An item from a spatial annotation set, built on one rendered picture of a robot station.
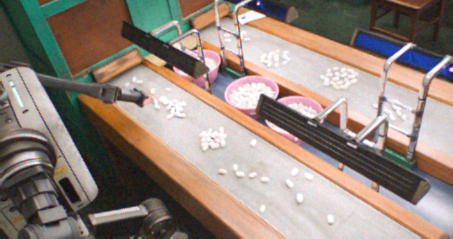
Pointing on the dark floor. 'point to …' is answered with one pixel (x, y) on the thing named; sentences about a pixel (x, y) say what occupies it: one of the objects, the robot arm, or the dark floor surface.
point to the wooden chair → (409, 6)
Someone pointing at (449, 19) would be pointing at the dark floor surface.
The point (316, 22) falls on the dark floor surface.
